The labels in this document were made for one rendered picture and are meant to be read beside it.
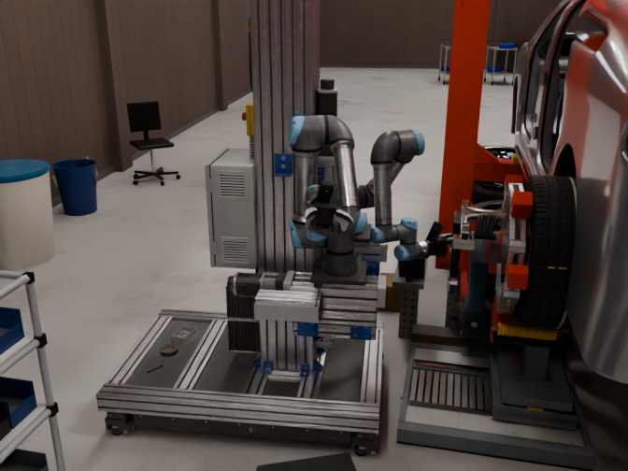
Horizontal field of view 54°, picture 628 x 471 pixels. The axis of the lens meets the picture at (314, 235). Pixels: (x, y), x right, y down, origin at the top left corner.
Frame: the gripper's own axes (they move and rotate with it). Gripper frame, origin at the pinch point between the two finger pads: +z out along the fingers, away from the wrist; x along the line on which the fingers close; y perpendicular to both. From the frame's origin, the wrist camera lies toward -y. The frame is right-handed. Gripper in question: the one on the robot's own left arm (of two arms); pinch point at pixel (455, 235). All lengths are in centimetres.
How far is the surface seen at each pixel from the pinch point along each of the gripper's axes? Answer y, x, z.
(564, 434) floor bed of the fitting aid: 76, 65, 11
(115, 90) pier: -16, -536, -16
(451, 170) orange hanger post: -24.3, -24.6, 18.3
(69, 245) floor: 81, -313, -124
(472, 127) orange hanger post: -47, -19, 24
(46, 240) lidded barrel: 64, -286, -144
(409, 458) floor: 83, 34, -52
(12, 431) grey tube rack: 36, -6, -199
